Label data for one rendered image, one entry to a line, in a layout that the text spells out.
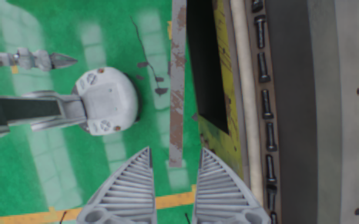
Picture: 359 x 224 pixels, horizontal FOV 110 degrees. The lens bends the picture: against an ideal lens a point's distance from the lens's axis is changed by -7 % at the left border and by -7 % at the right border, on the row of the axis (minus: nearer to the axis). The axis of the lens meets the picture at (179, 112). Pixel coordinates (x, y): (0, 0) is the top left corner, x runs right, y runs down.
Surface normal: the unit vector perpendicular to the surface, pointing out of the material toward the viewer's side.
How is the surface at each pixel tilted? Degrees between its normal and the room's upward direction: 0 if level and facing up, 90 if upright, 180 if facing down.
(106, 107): 0
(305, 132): 90
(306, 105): 90
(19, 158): 0
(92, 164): 0
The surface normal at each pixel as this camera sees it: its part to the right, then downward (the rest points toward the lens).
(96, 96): 0.02, 0.09
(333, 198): -0.99, 0.15
